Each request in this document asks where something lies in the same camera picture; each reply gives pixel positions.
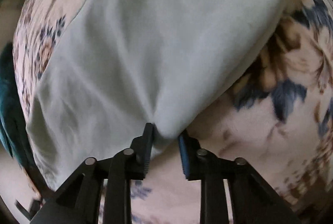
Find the dark teal cloth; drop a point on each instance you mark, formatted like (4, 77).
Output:
(13, 127)

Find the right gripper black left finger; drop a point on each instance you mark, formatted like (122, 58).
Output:
(78, 199)

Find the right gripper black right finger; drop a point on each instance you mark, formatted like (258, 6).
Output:
(231, 191)

